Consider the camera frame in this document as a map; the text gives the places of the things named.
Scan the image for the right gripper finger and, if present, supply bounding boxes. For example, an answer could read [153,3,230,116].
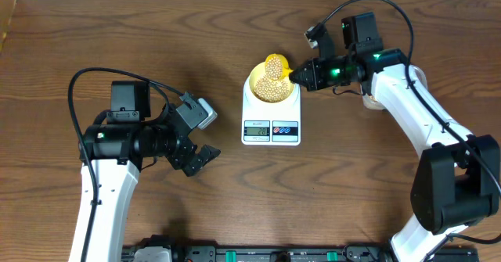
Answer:
[289,59,315,78]
[290,76,318,92]

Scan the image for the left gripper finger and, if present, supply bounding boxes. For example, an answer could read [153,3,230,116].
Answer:
[181,155,205,177]
[198,145,221,164]

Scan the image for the yellow plastic measuring scoop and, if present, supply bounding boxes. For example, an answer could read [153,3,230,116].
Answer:
[265,54,292,81]

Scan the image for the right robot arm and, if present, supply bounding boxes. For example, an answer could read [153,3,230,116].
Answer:
[290,13,500,261]

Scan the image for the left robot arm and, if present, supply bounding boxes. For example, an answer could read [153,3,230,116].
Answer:
[70,105,221,261]

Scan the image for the soybeans in bowl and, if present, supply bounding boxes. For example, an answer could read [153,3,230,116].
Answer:
[254,77,291,102]

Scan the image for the pale yellow bowl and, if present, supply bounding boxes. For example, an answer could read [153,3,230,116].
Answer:
[249,62,294,99]

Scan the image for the white digital kitchen scale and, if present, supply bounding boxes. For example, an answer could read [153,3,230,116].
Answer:
[241,75,301,146]

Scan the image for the clear plastic container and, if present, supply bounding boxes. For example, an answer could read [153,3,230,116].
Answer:
[362,65,428,110]

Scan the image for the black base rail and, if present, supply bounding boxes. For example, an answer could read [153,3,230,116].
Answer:
[121,234,481,262]

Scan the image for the left black cable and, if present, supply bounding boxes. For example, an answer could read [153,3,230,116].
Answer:
[67,66,185,262]

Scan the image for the black cable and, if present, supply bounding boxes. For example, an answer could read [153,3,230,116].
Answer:
[319,0,501,262]
[67,66,185,262]

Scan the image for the right black cable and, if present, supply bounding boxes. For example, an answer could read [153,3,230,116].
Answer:
[319,0,501,262]

